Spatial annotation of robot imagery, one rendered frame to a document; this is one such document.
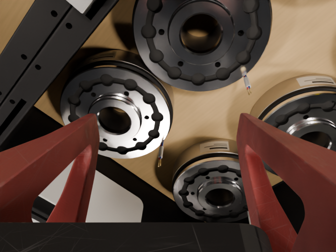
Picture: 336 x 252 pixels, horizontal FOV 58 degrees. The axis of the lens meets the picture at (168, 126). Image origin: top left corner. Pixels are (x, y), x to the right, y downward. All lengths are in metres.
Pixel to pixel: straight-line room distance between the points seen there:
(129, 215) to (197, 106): 0.13
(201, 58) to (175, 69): 0.03
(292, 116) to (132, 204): 0.19
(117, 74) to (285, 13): 0.14
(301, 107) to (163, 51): 0.13
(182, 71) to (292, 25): 0.10
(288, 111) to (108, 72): 0.15
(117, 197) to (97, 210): 0.03
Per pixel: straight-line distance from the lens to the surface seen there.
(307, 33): 0.28
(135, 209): 0.34
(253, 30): 0.24
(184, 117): 0.31
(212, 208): 0.35
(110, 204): 0.32
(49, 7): 0.17
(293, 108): 0.28
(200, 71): 0.25
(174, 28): 0.23
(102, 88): 0.26
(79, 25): 0.17
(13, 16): 0.30
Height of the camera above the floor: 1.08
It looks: 53 degrees down
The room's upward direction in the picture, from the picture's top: 173 degrees counter-clockwise
